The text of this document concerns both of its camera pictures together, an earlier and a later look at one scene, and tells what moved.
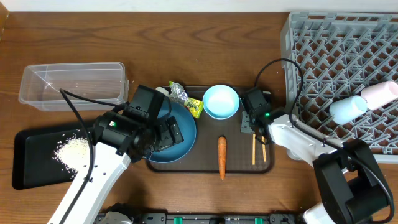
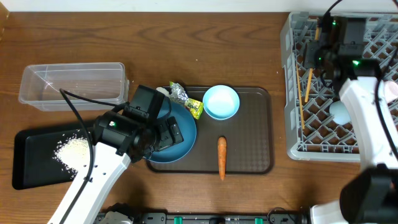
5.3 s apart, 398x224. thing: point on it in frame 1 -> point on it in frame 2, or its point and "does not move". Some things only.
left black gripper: (171, 136) does not move
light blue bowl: (221, 102) does not move
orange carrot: (222, 152) does not move
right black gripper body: (252, 119) -> (316, 56)
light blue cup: (341, 110) does not move
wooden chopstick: (263, 149) -> (310, 71)
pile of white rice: (74, 153) does not move
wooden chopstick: (254, 149) -> (301, 111)
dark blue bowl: (186, 124) does not move
